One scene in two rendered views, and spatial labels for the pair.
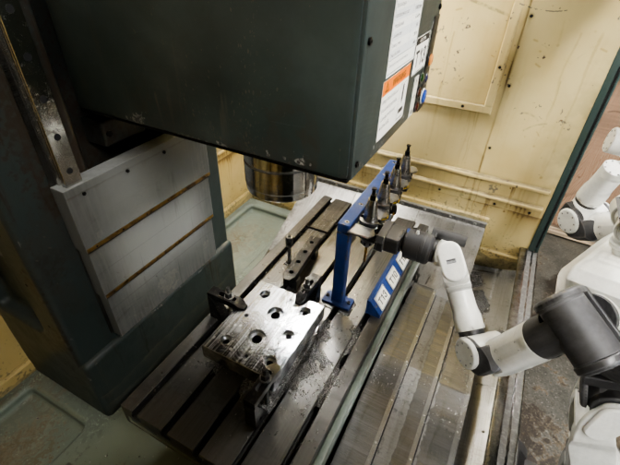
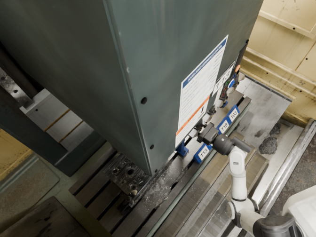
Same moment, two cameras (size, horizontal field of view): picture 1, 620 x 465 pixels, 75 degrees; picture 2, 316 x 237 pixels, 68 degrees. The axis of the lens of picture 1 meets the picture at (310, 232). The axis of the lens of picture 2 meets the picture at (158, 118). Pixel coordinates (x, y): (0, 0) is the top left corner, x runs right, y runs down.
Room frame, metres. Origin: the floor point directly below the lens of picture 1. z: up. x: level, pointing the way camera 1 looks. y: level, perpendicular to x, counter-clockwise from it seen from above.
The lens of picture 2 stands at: (0.42, -0.15, 2.25)
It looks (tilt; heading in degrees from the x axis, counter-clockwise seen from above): 61 degrees down; 18
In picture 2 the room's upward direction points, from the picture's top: 5 degrees counter-clockwise
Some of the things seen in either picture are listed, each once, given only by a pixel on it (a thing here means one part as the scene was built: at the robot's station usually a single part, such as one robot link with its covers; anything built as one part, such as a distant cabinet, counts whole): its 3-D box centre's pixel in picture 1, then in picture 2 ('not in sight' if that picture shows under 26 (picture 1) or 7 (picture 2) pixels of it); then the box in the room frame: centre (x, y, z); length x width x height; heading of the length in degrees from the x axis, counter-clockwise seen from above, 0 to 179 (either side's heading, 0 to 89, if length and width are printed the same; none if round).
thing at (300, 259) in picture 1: (302, 263); not in sight; (1.10, 0.03, 0.93); 0.26 x 0.05 x 0.06; 158
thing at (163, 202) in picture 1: (157, 228); (83, 106); (0.98, 0.46, 1.16); 0.48 x 0.05 x 0.51; 153
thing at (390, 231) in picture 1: (400, 240); (213, 138); (0.93, -0.26, 1.18); 0.13 x 0.12 x 0.10; 153
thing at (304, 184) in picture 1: (281, 160); not in sight; (0.78, 0.07, 1.50); 0.16 x 0.16 x 0.12
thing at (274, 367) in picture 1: (264, 388); (128, 201); (0.57, 0.10, 0.97); 0.13 x 0.03 x 0.15; 153
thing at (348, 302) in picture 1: (340, 268); (180, 138); (0.95, -0.10, 1.05); 0.10 x 0.05 x 0.30; 63
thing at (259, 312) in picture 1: (267, 329); (136, 166); (0.76, 0.12, 0.96); 0.29 x 0.23 x 0.05; 153
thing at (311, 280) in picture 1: (307, 293); not in sight; (0.90, 0.00, 0.97); 0.13 x 0.03 x 0.15; 153
